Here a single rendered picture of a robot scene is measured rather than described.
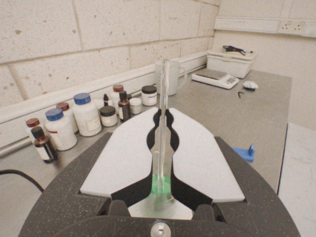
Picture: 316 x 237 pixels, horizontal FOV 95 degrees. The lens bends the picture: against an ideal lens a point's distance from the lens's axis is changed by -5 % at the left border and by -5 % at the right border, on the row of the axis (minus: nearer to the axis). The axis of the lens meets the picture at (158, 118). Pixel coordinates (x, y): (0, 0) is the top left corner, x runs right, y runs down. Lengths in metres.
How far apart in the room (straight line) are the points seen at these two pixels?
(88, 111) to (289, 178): 0.57
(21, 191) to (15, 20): 0.43
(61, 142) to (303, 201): 0.61
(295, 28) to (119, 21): 1.15
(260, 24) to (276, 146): 1.06
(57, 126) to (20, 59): 0.23
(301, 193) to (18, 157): 0.73
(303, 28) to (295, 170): 1.08
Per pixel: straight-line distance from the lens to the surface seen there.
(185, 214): 0.26
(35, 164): 0.52
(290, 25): 1.45
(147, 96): 0.66
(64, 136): 0.49
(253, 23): 1.49
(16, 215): 0.44
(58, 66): 0.63
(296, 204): 0.47
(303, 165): 0.59
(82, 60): 0.66
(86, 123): 0.52
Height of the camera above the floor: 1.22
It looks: 33 degrees down
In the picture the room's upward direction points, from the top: 1 degrees clockwise
